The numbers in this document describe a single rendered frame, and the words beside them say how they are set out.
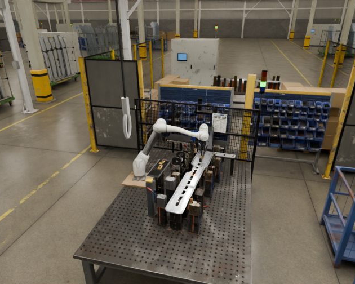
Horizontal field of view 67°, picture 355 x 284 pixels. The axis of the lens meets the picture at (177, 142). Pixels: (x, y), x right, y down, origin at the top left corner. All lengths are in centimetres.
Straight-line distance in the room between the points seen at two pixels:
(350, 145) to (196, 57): 601
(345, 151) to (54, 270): 482
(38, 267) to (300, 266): 311
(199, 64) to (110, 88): 491
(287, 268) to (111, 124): 404
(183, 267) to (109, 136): 389
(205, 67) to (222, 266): 794
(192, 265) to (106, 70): 396
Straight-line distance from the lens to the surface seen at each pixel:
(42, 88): 1038
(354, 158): 566
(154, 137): 363
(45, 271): 383
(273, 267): 370
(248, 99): 385
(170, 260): 267
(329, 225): 428
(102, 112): 579
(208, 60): 974
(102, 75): 554
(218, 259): 270
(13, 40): 931
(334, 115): 675
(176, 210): 269
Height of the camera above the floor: 270
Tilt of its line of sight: 25 degrees down
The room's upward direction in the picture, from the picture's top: straight up
